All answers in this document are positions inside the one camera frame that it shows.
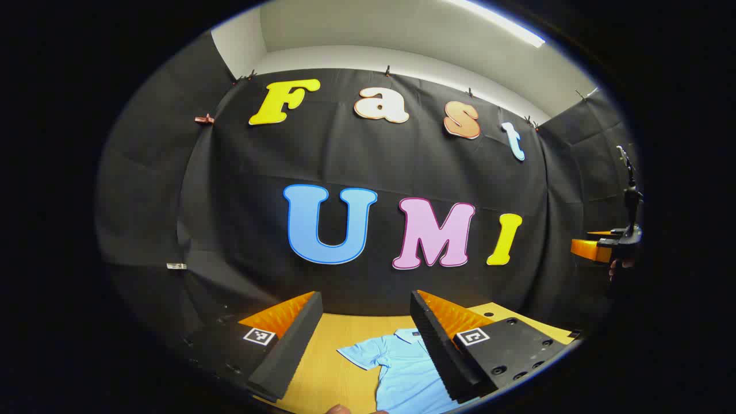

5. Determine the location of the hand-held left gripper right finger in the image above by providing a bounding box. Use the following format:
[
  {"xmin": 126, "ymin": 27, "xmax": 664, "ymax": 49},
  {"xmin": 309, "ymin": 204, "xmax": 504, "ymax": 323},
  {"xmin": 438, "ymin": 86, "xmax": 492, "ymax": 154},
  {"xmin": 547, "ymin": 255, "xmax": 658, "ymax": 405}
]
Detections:
[{"xmin": 410, "ymin": 289, "xmax": 582, "ymax": 404}]

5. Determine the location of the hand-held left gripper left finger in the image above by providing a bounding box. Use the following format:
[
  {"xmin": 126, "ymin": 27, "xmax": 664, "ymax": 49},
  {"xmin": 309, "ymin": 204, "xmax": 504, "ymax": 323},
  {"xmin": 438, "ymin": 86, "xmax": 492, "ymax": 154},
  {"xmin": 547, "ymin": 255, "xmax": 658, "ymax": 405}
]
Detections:
[{"xmin": 172, "ymin": 290, "xmax": 324, "ymax": 403}]

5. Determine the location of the light blue polo T-shirt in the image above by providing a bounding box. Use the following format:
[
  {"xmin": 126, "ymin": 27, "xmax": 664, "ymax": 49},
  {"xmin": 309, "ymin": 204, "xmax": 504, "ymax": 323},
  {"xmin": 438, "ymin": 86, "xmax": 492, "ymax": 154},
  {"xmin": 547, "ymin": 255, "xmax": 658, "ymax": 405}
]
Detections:
[{"xmin": 336, "ymin": 328, "xmax": 481, "ymax": 414}]

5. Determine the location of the black backdrop cloth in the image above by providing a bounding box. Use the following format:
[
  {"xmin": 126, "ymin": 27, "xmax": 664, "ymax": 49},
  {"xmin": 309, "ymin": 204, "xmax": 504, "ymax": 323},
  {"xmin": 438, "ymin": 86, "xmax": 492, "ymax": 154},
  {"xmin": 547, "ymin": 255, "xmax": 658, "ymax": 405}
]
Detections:
[{"xmin": 95, "ymin": 32, "xmax": 645, "ymax": 346}]

